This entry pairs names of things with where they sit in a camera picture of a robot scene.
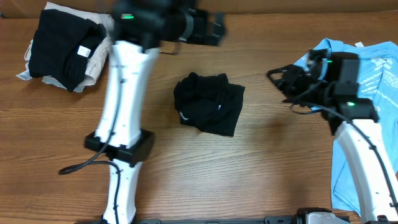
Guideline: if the folded beige garment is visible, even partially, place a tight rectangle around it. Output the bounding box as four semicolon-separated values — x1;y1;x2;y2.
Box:
45;2;114;92

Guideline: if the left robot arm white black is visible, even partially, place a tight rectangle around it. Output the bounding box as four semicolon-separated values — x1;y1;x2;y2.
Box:
85;0;226;223

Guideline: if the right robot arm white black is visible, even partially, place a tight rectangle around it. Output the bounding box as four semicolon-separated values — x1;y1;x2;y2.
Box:
266;60;397;223

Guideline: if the folded grey-white bottom garment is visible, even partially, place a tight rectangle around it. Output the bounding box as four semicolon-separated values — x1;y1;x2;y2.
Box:
16;18;124;93

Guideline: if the folded black garment on pile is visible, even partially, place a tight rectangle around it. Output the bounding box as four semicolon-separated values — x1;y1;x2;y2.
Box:
28;9;106;92

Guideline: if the black Sydrogen t-shirt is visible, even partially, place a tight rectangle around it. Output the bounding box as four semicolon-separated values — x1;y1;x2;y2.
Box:
174;72;245;137

